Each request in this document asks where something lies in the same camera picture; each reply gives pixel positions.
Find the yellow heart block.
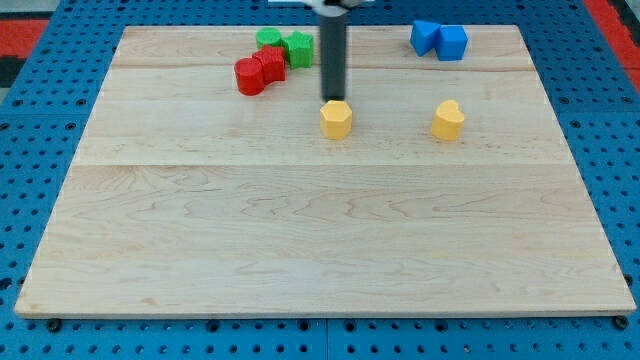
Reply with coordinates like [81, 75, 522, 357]
[431, 99, 465, 141]

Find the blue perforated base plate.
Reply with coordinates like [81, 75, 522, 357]
[1, 0, 639, 359]

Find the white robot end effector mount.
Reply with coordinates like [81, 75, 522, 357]
[267, 0, 375, 15]

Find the blue triangle block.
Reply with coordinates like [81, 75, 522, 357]
[410, 20, 441, 57]

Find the red cylinder block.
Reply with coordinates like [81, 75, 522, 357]
[234, 58, 265, 96]

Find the red star block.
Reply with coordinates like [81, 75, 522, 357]
[252, 45, 286, 85]

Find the yellow hexagon block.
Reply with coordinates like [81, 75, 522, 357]
[320, 100, 353, 140]

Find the wooden board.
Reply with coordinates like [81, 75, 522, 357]
[15, 25, 636, 319]

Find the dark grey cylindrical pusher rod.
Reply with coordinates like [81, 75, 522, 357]
[318, 8, 348, 101]

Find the green star block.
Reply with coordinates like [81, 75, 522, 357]
[282, 31, 314, 69]

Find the blue cube block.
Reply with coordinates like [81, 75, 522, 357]
[436, 25, 468, 61]

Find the green cylinder block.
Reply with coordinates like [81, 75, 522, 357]
[255, 27, 282, 50]

